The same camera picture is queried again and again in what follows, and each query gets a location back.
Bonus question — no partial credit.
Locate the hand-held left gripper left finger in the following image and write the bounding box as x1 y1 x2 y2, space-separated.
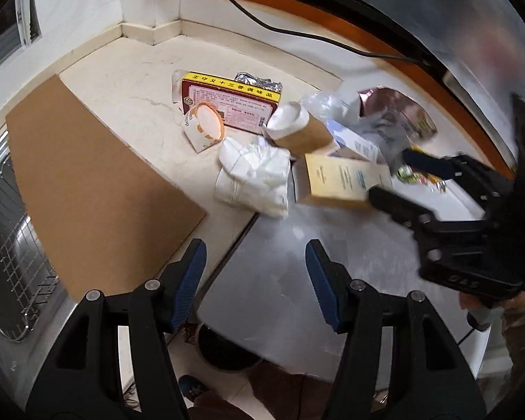
24 238 208 420

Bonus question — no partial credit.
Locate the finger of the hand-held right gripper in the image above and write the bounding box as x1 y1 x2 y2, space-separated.
402 148 516 203
367 185 488 240

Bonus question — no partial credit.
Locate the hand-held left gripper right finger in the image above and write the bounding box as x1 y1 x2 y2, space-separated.
305 239 488 420

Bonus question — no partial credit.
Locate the beige cardboard box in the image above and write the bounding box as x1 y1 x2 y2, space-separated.
294 152 394 211

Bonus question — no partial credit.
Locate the round dark trash bin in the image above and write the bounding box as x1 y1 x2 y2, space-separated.
197 324 263 372

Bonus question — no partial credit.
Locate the brown paper cup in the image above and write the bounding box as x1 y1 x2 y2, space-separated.
262 100 340 158

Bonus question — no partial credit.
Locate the person's right hand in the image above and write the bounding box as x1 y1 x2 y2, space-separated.
459 291 525 337

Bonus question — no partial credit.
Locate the colourful candy wrapper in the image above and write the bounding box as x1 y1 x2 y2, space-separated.
396 164 449 193

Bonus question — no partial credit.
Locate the grey plastic bag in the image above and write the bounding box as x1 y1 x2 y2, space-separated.
359 109 414 171

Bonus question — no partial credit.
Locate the pink foil bag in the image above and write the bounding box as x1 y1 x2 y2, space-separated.
358 87 438 141

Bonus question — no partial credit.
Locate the white and blue box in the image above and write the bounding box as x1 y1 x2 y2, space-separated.
326 120 381 162

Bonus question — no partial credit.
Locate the dark patterned shoe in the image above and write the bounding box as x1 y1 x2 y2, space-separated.
178 375 208 403

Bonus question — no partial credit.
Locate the crumpled clear plastic bag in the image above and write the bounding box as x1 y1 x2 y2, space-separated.
300 91 362 125

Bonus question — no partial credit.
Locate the person's leg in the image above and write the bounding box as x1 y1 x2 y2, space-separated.
188 361 337 420

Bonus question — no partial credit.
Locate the crumpled white tissue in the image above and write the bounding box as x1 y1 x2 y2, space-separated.
214 135 292 218

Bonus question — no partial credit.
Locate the brown cardboard sheet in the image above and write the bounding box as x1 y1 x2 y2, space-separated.
5 74 208 302

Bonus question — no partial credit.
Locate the translucent plastic sheet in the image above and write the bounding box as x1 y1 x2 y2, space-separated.
332 0 525 176

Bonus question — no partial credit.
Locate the white cup orange rim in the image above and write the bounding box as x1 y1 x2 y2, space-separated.
181 101 226 154

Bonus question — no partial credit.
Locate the crumpled silver foil wrapper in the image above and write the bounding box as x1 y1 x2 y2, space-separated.
235 72 285 93

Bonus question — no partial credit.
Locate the red and yellow seasoning box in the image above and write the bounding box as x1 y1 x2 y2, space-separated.
180 71 285 135

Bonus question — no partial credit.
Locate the stainless steel sink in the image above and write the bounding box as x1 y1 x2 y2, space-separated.
0 131 75 386

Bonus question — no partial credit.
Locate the dark glass window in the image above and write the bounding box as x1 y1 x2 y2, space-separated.
0 0 42 79

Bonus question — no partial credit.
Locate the orange wooden window frame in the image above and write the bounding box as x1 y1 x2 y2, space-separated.
179 0 515 176

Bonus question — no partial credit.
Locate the wire sink rack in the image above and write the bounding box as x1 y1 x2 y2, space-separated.
0 140 60 342

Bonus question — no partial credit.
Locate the black power cable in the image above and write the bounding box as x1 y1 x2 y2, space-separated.
199 0 430 64

